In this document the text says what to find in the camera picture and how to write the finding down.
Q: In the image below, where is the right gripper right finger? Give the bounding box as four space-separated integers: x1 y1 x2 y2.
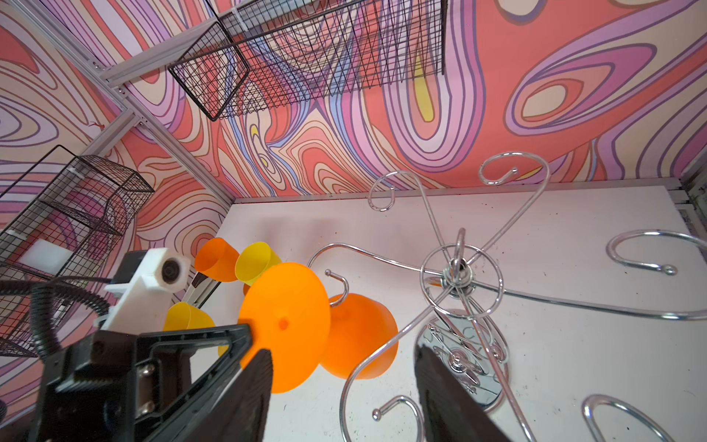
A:
414 346 509 442

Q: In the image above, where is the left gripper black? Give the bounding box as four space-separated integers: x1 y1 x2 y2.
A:
29 325 252 441

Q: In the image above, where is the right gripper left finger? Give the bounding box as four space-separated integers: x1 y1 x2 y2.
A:
186 349 274 441

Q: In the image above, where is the yellow wine glass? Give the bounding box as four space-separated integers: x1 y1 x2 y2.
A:
163 302 215 332
235 241 282 285

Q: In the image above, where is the orange wine glass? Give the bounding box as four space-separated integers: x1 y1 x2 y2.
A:
239 263 398 394
194 238 239 283

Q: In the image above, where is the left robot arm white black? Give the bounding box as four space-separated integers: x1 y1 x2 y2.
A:
1 279 269 441

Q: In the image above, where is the chrome wine glass rack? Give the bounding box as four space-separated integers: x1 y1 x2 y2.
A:
306 151 707 442

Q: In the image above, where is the grey black stapler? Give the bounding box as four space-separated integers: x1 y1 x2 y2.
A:
182 273 215 309

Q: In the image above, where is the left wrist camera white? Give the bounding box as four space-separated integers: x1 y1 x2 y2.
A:
97 248 191 335

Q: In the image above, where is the left black wire basket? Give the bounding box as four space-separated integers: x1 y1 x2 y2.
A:
0 144 156 359

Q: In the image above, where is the black wire basket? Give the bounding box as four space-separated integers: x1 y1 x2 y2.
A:
168 0 447 122
0 144 156 359

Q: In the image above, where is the back black wire basket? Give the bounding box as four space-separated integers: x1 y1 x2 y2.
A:
168 0 447 122

